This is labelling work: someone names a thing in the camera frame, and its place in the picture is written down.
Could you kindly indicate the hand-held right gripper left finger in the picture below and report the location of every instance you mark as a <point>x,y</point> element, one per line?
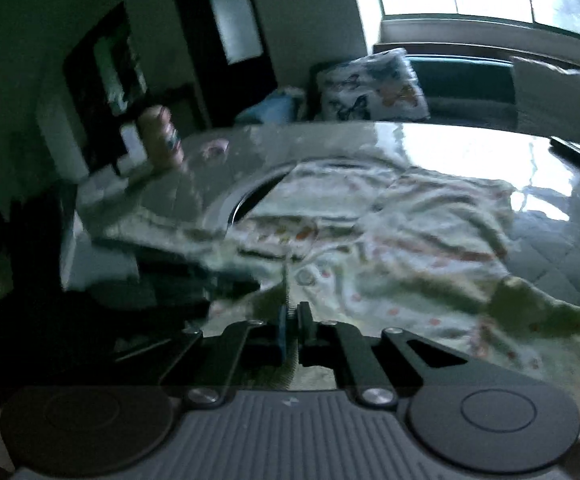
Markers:
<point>283,335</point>

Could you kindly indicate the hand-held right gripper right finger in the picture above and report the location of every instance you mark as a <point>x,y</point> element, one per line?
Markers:
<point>304,331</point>

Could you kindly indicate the light green patterned garment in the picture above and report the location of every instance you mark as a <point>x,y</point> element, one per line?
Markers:
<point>395,240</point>

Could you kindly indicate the round black table hob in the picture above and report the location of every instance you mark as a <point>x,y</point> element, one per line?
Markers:
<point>250,197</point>

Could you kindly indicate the pale bottle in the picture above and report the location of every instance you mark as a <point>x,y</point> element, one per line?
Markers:
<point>160,135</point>

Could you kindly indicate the butterfly print pillow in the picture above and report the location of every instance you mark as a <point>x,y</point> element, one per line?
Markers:
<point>370,87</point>

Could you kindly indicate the teal bench sofa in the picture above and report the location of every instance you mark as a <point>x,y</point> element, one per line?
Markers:
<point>462,85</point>

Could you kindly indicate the dark door with frosted pane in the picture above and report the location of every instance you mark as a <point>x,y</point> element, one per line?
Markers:
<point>190,35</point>

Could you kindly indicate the dark cabinet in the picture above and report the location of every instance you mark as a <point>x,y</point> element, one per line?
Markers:
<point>90,85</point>

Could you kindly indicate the white square cushion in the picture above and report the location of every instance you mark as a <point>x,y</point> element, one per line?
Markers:
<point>555,97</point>

